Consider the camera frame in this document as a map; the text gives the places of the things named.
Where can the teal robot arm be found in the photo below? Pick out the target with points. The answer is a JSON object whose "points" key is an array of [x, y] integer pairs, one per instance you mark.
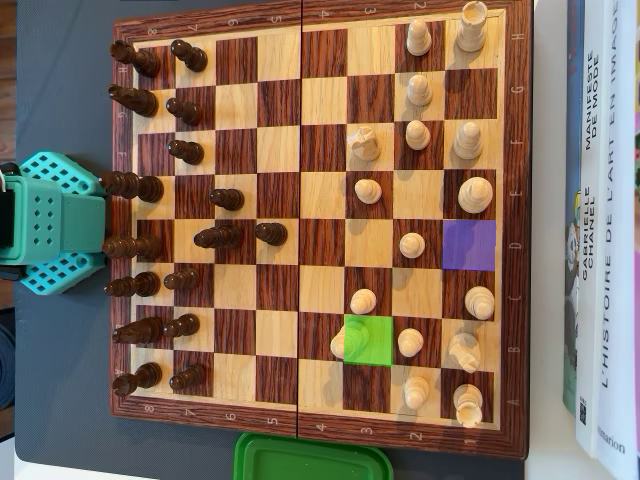
{"points": [[75, 220]]}

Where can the dark brown bishop chess piece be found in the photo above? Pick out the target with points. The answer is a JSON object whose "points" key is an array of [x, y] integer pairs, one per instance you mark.
{"points": [[140, 284], [222, 236]]}

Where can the light wood knight chess piece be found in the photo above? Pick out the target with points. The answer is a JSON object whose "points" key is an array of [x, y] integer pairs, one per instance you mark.
{"points": [[365, 145], [464, 352]]}

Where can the white art history book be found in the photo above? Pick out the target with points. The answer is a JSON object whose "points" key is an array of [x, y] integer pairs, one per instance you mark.
{"points": [[620, 250]]}

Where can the white Gabrielle Chanel book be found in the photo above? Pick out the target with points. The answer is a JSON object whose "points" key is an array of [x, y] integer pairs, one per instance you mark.
{"points": [[590, 350]]}

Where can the dark brown knight chess piece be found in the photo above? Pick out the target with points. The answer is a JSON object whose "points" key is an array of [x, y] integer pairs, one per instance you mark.
{"points": [[142, 330], [137, 100]]}

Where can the light wood king chess piece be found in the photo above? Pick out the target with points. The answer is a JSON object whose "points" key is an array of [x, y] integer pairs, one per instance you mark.
{"points": [[475, 196]]}

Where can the light wood queen chess piece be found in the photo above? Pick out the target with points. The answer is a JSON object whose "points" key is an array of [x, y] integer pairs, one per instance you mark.
{"points": [[355, 340]]}

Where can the teal perforated robot base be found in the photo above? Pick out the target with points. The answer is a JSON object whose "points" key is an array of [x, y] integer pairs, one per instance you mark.
{"points": [[55, 170]]}

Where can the dark grey rolled mat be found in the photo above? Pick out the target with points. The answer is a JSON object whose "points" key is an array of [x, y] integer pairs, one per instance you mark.
{"points": [[5, 370]]}

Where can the dark brown rook chess piece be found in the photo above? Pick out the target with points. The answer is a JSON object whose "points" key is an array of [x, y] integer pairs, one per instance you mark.
{"points": [[142, 376], [142, 61]]}

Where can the dark brown queen chess piece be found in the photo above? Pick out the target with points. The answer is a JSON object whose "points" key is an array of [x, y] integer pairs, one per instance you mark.
{"points": [[135, 246]]}

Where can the green plastic container lid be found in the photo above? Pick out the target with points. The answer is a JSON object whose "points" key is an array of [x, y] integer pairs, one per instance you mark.
{"points": [[310, 460]]}

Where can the light wood rook chess piece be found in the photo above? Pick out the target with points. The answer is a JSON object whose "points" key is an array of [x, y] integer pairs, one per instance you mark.
{"points": [[468, 406], [471, 32]]}

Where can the wooden folding chessboard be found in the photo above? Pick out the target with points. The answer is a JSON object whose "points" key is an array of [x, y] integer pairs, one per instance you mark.
{"points": [[280, 150]]}

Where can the light wood pawn chess piece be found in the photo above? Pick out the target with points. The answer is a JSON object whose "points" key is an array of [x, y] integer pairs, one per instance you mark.
{"points": [[412, 245], [363, 302], [417, 136], [416, 391], [368, 191], [419, 40], [410, 343], [419, 92]]}

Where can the dark brown king chess piece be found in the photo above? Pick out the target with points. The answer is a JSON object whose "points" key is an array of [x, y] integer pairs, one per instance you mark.
{"points": [[140, 187]]}

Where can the light wood bishop chess piece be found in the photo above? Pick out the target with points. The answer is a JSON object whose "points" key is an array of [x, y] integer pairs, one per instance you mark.
{"points": [[467, 142], [479, 302]]}

